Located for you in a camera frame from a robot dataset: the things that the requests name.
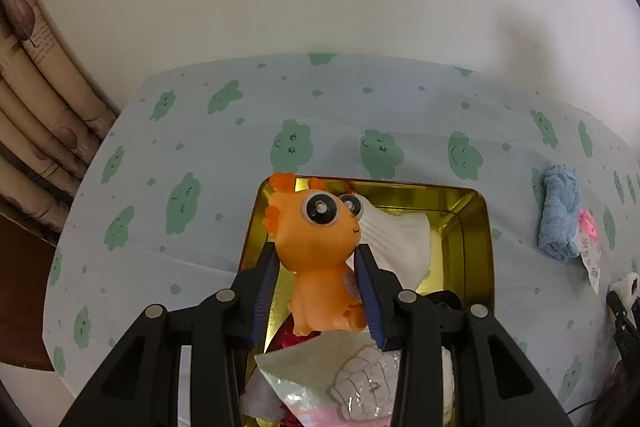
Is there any red ribbon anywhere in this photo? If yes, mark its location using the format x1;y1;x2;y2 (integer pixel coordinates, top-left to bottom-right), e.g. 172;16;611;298
272;324;321;354

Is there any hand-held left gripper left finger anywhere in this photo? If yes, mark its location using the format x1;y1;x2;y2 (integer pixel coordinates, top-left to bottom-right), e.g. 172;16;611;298
60;243;278;427

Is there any white fluffy fleece roll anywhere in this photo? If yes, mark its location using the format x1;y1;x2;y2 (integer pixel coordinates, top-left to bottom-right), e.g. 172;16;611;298
609;272;640;303

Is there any black patterned zipper pouch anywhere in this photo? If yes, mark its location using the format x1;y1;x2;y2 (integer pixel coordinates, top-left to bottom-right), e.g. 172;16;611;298
422;289;465;312

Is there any white ribbed cloth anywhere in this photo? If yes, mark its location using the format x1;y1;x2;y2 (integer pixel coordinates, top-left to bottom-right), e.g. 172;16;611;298
357;199;433;283

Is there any blue towel with pink tag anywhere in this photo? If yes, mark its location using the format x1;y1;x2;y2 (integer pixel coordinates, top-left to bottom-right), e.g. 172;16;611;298
537;164;603;294

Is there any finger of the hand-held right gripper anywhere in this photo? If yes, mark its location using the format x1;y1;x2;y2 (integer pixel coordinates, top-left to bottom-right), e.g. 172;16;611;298
606;289;640;360

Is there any brown wooden furniture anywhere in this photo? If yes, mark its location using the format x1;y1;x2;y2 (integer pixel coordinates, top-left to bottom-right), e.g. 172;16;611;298
0;214;58;373

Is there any clear plastic packet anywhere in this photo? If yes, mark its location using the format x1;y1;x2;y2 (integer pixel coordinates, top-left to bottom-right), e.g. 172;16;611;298
241;346;457;423

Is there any gold metal tin box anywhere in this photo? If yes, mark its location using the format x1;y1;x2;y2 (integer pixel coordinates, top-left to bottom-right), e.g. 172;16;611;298
237;177;496;427

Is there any beige patterned curtain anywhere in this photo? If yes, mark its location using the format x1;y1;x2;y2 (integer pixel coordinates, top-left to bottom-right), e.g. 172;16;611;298
0;0;121;248

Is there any orange big-eyed toy figure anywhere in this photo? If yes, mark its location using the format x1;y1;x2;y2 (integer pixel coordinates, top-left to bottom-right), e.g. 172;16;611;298
263;172;368;337

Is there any green cloud print tablecloth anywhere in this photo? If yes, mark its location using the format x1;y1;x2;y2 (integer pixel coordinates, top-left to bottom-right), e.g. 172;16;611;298
42;52;640;427

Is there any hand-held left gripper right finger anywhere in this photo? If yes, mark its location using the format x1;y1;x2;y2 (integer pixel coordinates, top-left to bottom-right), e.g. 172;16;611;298
355;243;576;427

